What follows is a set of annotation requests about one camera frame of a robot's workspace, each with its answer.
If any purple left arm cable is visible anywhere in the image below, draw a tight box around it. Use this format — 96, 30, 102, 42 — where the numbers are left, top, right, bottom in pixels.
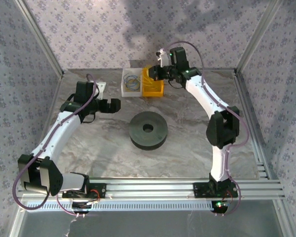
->
12, 73, 101, 218

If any aluminium frame leg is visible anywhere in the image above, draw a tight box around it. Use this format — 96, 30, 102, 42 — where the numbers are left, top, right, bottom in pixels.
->
9, 208, 28, 237
273, 199, 295, 237

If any white plastic bin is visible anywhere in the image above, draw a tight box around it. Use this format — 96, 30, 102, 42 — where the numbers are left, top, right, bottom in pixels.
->
120, 68, 144, 97

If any yellow plastic bin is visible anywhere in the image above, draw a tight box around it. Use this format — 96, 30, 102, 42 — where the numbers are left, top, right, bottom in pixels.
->
141, 66, 165, 98

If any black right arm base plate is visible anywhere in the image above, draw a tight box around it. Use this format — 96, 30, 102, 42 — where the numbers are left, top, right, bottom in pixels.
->
192, 182, 239, 199

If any white slotted cable duct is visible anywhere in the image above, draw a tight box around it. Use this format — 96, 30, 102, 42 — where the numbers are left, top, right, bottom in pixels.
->
26, 199, 215, 212

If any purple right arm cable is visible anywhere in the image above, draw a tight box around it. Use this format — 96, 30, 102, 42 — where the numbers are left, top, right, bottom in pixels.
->
168, 40, 249, 218

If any dark grey cable spool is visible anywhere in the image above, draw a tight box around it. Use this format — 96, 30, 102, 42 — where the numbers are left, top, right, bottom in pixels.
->
129, 111, 169, 151

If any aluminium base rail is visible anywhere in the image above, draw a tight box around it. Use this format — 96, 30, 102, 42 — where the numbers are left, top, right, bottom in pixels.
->
17, 177, 286, 200

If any aluminium frame post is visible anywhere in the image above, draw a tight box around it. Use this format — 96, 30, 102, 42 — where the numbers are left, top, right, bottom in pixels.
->
235, 0, 284, 73
14, 0, 65, 78

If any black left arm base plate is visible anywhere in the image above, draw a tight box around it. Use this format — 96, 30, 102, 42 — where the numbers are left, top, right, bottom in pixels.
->
61, 182, 107, 199

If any blue cable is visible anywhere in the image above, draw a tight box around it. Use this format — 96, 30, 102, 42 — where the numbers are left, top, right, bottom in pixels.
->
123, 73, 141, 91

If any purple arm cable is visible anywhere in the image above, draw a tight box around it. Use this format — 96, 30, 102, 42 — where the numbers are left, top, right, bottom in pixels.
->
12, 73, 101, 218
168, 40, 249, 218

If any aluminium side rail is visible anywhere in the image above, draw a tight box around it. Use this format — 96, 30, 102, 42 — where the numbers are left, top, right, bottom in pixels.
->
40, 70, 66, 139
233, 69, 272, 181

